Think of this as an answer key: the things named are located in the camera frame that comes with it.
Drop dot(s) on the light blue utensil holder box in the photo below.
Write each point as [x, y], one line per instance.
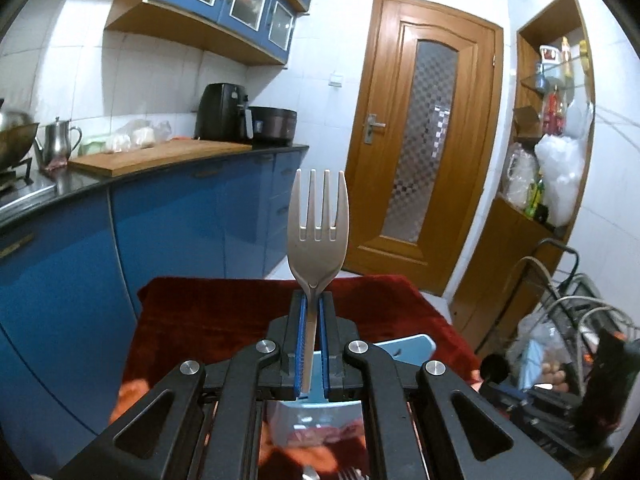
[314, 421]

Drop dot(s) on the dark rice cooker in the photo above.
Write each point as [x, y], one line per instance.
[273, 127]

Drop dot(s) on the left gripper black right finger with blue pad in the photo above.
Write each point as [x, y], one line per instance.
[423, 422]

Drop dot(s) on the wooden corner shelf unit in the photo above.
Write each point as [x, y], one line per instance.
[551, 48]

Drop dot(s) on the beige plastic fork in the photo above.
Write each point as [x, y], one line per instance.
[317, 249]

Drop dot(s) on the black air fryer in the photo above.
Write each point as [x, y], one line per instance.
[221, 114]

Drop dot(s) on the blue upper wall cabinet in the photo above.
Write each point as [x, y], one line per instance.
[251, 32]

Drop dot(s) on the blue lower kitchen cabinets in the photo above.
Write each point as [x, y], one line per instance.
[73, 261]

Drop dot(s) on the white plastic bag on shelf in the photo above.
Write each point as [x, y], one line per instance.
[562, 162]

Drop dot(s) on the wooden door with glass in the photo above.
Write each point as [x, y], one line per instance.
[424, 126]

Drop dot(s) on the red floral blanket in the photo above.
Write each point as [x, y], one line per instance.
[209, 320]

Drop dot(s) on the green bottle on shelf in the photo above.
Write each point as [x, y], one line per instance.
[535, 195]

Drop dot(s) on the wooden cutting board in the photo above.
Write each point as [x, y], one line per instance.
[160, 155]

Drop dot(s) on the stainless steel kettle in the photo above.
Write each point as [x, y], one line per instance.
[60, 140]

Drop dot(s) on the red bottle on shelf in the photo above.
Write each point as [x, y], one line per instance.
[553, 113]

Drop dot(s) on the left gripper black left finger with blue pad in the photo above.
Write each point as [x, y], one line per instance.
[202, 421]

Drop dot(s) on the steel wok on stove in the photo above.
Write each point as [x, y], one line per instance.
[17, 134]

